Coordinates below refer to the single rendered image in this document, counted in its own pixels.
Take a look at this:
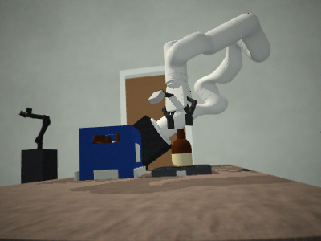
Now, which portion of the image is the blue crate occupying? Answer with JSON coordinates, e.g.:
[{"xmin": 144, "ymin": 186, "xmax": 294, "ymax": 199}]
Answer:
[{"xmin": 79, "ymin": 125, "xmax": 142, "ymax": 180}]

